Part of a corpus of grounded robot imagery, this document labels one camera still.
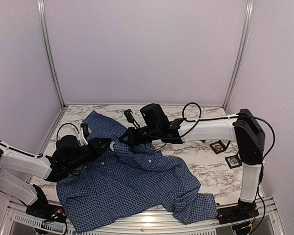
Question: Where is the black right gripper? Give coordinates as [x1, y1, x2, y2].
[119, 125, 160, 146]

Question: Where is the brown round brooch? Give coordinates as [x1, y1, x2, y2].
[110, 141, 115, 151]

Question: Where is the blue checked shirt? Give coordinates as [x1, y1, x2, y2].
[56, 111, 218, 233]

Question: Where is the orange rimmed round brooch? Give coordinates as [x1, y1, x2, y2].
[214, 145, 223, 151]

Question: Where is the white blue round brooch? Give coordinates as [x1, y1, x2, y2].
[230, 158, 239, 165]

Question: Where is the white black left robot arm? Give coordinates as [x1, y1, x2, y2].
[0, 135, 111, 218]

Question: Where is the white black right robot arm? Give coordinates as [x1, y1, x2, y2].
[119, 103, 268, 219]

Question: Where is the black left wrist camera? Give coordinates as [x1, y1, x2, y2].
[80, 123, 89, 140]

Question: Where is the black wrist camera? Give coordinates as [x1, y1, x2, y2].
[80, 123, 89, 140]
[124, 109, 135, 123]

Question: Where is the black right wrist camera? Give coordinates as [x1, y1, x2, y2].
[124, 109, 135, 123]

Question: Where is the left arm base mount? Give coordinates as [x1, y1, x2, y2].
[26, 185, 67, 223]

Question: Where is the black frame stand middle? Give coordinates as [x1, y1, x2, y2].
[209, 140, 231, 154]

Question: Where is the black frame stand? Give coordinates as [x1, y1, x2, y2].
[209, 140, 231, 154]
[225, 154, 242, 169]

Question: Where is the black frame stand near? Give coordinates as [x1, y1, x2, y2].
[225, 154, 242, 169]

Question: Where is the aluminium front rail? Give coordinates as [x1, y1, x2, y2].
[0, 197, 285, 235]

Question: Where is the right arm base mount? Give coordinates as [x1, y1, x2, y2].
[217, 196, 259, 224]

